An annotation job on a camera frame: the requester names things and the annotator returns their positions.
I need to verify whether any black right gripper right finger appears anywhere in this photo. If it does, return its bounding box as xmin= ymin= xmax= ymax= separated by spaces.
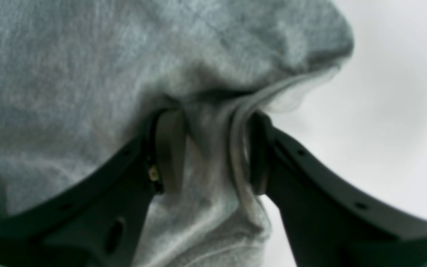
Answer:
xmin=249 ymin=112 xmax=427 ymax=267

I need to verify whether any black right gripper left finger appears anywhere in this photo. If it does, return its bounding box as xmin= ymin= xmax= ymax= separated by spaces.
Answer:
xmin=0 ymin=109 xmax=186 ymax=267

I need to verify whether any grey t-shirt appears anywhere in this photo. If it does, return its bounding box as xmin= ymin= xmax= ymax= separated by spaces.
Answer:
xmin=0 ymin=0 xmax=354 ymax=267

